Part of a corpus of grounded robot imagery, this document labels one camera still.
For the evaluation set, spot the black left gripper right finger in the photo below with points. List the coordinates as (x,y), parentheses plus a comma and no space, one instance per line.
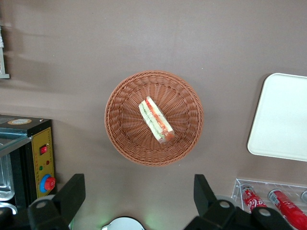
(206,201)

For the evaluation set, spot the grey snack shelf rack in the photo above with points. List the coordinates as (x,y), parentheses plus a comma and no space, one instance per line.
(2,62)

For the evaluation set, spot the clear acrylic bottle rack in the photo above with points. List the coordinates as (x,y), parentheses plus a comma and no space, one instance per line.
(263,185)

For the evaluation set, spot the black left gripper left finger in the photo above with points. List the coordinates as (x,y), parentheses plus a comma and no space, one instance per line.
(64,198)

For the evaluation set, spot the triangle sandwich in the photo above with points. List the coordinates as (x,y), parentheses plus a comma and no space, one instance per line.
(154,119)

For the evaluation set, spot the black food warmer yellow panel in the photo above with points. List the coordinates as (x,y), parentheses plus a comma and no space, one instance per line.
(40,148)

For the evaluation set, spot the round brown wicker basket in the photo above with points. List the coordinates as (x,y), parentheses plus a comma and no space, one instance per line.
(124,134)

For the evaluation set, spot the beige plastic tray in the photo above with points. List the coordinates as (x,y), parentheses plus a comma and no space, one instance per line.
(280,119)

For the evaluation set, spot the steel pan in warmer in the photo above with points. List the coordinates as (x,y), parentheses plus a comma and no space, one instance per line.
(4,182)

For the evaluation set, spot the red cola bottle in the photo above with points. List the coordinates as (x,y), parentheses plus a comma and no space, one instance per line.
(287,207)
(251,200)

